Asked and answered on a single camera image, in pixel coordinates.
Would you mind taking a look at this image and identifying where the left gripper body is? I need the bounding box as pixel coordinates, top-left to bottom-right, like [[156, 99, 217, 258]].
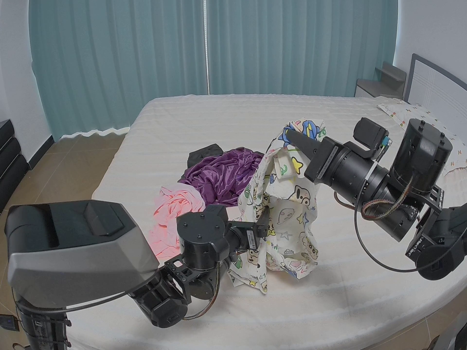
[[228, 219, 265, 252]]

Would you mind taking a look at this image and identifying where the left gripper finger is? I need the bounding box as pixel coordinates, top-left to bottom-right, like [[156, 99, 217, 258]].
[[255, 205, 273, 238]]

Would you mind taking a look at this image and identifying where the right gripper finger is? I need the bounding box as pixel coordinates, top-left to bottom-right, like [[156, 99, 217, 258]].
[[285, 128, 322, 166]]

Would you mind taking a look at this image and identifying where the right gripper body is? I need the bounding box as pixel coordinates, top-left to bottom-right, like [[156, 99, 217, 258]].
[[305, 136, 392, 214]]

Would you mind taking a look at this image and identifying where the white printed garment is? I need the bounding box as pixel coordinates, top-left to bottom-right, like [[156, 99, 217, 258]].
[[226, 119, 327, 295]]

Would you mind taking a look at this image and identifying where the bed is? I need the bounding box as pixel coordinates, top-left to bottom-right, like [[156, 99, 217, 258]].
[[67, 53, 467, 350]]

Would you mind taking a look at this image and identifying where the purple garment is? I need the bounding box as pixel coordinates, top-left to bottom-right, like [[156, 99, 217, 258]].
[[180, 147, 265, 209]]

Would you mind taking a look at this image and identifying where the pink garment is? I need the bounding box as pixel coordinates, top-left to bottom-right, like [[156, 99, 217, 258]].
[[150, 185, 207, 262]]

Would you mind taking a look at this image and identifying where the black garment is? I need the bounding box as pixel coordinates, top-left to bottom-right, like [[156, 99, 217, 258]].
[[188, 144, 224, 171]]

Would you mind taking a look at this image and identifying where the white printed pillow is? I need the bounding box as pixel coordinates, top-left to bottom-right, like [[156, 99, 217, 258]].
[[377, 102, 467, 178]]

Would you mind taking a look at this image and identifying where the grey bedside table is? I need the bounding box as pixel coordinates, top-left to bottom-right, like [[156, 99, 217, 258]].
[[356, 61, 407, 99]]

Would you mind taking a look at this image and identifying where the blue-green curtain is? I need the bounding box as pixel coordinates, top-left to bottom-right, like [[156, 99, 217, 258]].
[[28, 0, 209, 141], [206, 0, 401, 97]]

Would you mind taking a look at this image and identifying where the black chest of drawers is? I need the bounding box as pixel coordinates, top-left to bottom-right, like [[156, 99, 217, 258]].
[[0, 119, 28, 214]]

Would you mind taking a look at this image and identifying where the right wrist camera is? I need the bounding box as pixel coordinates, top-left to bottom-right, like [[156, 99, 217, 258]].
[[352, 117, 392, 160]]

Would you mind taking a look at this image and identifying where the black cable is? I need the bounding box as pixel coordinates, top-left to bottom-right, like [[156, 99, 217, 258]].
[[334, 190, 424, 273]]

